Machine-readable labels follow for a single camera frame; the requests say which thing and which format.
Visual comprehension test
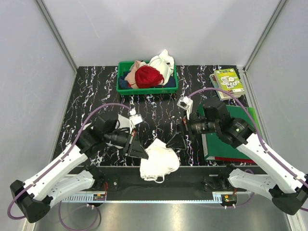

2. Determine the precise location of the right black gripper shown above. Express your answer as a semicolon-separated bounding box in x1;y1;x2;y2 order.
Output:
166;109;219;150

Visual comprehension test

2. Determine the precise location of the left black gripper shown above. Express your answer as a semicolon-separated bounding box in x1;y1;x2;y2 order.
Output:
104;128;149;159

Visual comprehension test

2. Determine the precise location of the white bra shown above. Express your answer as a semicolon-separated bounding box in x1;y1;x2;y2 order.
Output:
140;139;180;184

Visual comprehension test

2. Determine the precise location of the white mesh laundry bag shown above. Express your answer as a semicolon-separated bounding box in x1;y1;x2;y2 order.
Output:
107;114;131;148

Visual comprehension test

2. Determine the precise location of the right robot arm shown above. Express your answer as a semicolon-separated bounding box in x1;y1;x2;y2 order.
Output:
166;97;308;215

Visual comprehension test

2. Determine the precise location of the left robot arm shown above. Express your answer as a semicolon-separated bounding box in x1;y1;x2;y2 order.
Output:
10;114;148;223

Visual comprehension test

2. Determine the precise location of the green plastic basket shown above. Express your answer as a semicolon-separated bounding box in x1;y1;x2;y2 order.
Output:
116;61;179;96

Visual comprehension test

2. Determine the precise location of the dark blue garment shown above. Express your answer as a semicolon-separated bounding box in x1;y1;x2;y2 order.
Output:
118;71;176;90

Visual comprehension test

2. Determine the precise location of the lower book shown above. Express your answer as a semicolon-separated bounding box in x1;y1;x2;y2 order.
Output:
209;74;245;101

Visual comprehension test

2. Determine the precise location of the light green plastic folder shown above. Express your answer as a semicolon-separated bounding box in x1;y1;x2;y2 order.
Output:
243;107;262;134

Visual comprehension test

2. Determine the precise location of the red garment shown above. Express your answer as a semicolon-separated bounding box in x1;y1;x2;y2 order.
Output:
135;65;164;89

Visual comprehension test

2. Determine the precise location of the beige garment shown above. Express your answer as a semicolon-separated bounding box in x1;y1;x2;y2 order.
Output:
125;60;147;89

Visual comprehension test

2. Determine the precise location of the green cover book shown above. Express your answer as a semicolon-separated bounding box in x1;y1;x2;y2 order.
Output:
214;68;244;94

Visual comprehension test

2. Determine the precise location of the white garment in basket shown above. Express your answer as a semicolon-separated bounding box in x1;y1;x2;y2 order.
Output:
148;49;175;77

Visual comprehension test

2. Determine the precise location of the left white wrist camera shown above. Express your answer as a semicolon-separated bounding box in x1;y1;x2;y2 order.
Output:
129;108;144;128

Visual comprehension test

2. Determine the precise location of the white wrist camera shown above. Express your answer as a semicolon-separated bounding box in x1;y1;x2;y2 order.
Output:
129;108;144;128
177;96;193;117

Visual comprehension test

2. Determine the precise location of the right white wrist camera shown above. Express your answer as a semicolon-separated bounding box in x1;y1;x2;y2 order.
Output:
177;96;193;117

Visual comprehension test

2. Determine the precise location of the green ring binder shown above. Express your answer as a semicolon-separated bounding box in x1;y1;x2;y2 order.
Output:
204;105;254;164

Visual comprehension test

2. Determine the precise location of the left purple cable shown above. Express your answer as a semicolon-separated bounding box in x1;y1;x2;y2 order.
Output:
6;103;135;229

